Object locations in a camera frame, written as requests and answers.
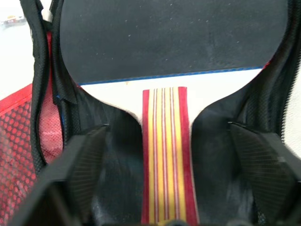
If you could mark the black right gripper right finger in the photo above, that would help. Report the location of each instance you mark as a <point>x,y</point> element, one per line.
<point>261,164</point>

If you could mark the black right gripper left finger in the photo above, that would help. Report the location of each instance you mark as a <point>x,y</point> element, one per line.
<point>77,164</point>

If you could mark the red and black paddle case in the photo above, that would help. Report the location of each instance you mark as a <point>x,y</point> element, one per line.
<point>18,153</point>

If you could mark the black rubber table tennis paddle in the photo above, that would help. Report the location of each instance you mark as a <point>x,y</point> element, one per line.
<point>164,47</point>

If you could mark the small colourful background objects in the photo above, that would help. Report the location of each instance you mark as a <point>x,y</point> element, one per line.
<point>13,20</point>

